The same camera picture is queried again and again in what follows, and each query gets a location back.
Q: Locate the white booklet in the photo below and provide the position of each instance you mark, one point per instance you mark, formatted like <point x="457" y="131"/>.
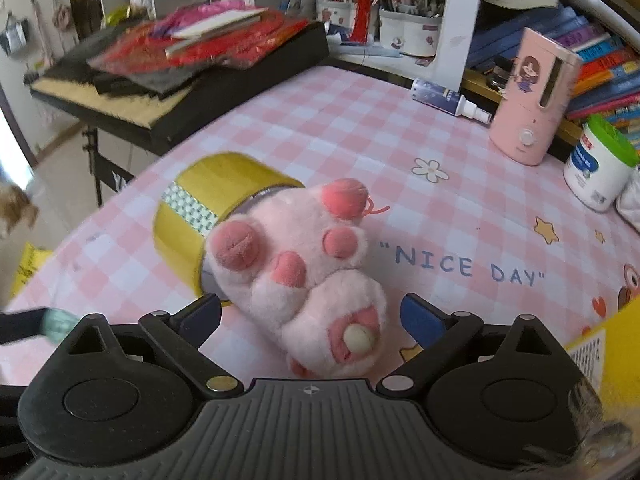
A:
<point x="220" y="22"/>

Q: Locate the pink plush paw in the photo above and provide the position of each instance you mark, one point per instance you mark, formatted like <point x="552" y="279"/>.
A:
<point x="300" y="300"/>

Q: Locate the red tassel ornament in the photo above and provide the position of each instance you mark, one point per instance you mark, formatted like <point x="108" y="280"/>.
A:
<point x="361" y="15"/>

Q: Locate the white shelf unit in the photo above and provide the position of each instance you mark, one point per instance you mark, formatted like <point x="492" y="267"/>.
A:
<point x="457" y="20"/>

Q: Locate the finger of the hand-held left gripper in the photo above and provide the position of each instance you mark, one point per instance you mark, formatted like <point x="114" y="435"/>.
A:
<point x="22" y="326"/>

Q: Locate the pink checked tablecloth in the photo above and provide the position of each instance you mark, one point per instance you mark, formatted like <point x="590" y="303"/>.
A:
<point x="350" y="135"/>

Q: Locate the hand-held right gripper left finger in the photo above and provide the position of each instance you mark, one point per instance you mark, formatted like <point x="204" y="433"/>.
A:
<point x="200" y="317"/>

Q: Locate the brown furry animal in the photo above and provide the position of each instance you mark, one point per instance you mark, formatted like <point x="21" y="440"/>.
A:
<point x="17" y="210"/>

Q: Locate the small white box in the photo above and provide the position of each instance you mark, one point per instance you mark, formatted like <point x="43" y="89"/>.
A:
<point x="59" y="326"/>

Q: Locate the row of colourful books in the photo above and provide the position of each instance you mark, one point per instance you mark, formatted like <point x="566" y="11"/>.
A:
<point x="600" y="75"/>

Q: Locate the gold tape roll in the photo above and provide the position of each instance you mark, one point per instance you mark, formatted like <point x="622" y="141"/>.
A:
<point x="175" y="240"/>

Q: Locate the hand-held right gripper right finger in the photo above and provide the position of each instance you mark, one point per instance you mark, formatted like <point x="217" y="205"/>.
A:
<point x="422" y="320"/>

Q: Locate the pink foil wrapper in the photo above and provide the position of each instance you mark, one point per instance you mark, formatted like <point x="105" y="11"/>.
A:
<point x="200" y="10"/>

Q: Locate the white can green lid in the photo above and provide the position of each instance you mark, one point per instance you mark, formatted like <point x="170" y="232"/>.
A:
<point x="595" y="170"/>

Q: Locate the pink humidifier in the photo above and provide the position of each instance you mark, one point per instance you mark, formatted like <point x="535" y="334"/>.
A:
<point x="530" y="110"/>

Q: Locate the black keyboard stand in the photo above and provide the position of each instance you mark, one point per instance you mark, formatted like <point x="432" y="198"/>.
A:
<point x="92" y="160"/>

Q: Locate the yellow plastic bag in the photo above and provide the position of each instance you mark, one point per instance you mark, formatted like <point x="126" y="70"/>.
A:
<point x="30" y="270"/>

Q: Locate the black electronic keyboard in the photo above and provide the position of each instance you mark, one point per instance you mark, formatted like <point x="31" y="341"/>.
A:
<point x="240" y="90"/>

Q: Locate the yellow cardboard box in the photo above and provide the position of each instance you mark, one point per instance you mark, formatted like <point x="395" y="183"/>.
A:
<point x="620" y="340"/>

